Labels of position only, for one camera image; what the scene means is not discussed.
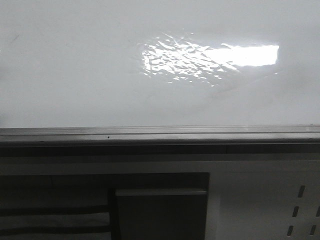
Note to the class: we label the white glossy whiteboard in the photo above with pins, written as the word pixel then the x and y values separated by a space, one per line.
pixel 125 63

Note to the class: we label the grey metal whiteboard tray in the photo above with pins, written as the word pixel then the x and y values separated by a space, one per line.
pixel 159 140

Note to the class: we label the dark grey square box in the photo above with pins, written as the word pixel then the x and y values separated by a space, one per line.
pixel 162 214

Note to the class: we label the white perforated metal panel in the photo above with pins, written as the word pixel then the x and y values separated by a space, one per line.
pixel 264 200

